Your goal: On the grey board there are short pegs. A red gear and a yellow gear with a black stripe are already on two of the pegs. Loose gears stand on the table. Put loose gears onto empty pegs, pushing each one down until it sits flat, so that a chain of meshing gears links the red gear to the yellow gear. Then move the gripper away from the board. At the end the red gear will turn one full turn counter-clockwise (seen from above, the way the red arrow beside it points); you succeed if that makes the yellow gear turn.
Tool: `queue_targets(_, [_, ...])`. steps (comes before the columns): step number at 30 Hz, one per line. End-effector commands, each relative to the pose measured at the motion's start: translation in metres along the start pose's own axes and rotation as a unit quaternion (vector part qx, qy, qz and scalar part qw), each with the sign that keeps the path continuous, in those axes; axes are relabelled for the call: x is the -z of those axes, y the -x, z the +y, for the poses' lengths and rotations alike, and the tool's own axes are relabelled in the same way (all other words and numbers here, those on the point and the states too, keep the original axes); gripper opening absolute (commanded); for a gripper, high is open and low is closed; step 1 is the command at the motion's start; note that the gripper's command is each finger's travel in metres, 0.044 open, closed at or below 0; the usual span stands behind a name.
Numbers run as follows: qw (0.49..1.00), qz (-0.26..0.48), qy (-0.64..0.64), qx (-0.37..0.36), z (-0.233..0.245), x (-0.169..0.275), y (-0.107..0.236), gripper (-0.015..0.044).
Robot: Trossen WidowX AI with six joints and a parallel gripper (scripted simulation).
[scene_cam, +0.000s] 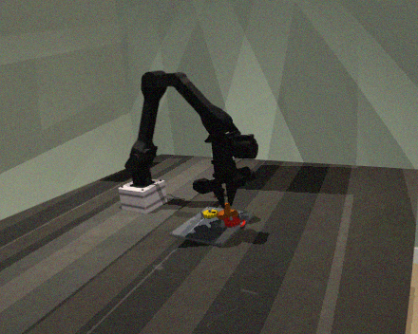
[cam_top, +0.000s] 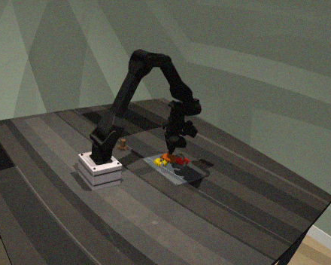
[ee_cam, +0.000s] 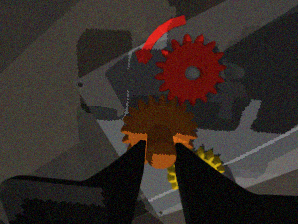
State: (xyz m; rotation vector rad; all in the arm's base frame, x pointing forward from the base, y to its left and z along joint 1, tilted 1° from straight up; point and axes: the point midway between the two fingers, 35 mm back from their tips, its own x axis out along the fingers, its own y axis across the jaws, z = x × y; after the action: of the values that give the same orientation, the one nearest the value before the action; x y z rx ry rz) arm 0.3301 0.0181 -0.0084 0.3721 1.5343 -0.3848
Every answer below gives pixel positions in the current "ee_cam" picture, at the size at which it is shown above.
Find dark red gear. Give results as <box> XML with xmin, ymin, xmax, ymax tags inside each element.
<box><xmin>155</xmin><ymin>33</ymin><xmax>227</xmax><ymax>107</ymax></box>

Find red curved arrow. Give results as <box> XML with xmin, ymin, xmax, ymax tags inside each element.
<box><xmin>135</xmin><ymin>15</ymin><xmax>186</xmax><ymax>64</ymax></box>

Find grey board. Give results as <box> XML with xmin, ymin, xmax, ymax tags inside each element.
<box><xmin>73</xmin><ymin>0</ymin><xmax>298</xmax><ymax>217</ymax></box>

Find yellow gear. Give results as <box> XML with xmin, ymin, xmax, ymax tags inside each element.
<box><xmin>167</xmin><ymin>147</ymin><xmax>225</xmax><ymax>190</ymax></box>

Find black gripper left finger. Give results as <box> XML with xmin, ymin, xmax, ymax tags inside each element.
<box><xmin>0</xmin><ymin>140</ymin><xmax>146</xmax><ymax>224</ymax></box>

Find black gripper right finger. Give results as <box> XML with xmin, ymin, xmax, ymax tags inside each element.
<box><xmin>175</xmin><ymin>143</ymin><xmax>298</xmax><ymax>224</ymax></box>

